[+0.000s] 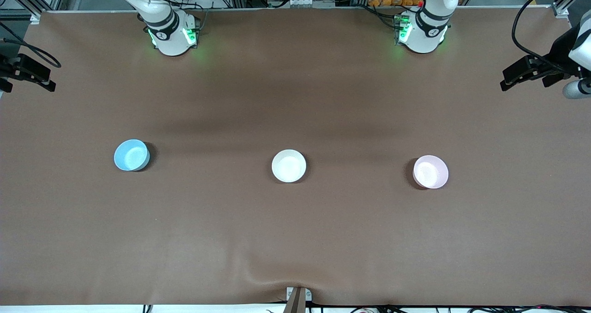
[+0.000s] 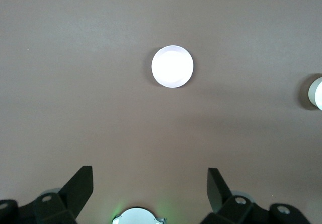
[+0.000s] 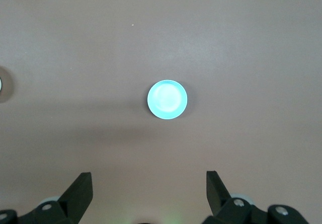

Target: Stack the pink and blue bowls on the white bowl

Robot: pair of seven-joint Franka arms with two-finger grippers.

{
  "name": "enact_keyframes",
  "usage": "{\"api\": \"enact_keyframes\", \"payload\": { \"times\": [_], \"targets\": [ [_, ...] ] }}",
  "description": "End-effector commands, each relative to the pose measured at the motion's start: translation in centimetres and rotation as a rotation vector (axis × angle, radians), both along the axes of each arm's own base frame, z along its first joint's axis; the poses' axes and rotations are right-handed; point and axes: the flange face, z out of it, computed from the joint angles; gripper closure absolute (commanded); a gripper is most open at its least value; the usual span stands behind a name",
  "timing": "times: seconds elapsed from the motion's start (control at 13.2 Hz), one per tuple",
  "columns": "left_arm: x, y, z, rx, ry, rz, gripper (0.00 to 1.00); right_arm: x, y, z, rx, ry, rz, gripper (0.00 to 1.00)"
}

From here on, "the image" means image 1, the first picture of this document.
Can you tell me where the light blue bowl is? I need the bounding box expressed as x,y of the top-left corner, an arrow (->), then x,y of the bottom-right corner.
114,139 -> 150,172

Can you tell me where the pink bowl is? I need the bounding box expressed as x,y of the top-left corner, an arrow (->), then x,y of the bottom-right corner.
412,155 -> 449,189

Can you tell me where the white bowl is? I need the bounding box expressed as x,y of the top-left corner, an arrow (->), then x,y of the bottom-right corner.
271,149 -> 307,183

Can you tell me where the brown table mat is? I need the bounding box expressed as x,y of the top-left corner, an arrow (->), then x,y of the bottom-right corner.
0,6 -> 591,307

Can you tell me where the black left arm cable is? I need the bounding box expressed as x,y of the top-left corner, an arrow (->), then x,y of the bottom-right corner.
511,0 -> 573,69

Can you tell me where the metal table clamp bracket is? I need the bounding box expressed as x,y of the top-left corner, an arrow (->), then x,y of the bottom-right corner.
286,286 -> 313,313

